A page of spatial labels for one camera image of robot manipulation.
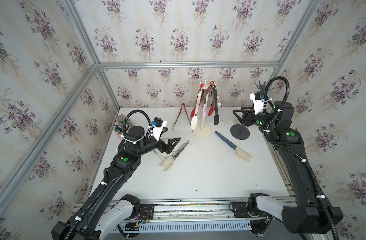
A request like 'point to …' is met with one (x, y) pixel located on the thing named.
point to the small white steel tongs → (218, 102)
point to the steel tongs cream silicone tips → (167, 163)
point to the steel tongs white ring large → (194, 122)
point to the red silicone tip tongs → (212, 108)
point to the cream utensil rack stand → (200, 132)
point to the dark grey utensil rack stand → (241, 131)
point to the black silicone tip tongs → (216, 119)
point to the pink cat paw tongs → (205, 107)
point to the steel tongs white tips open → (162, 155)
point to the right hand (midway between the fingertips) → (241, 108)
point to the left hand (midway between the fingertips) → (173, 133)
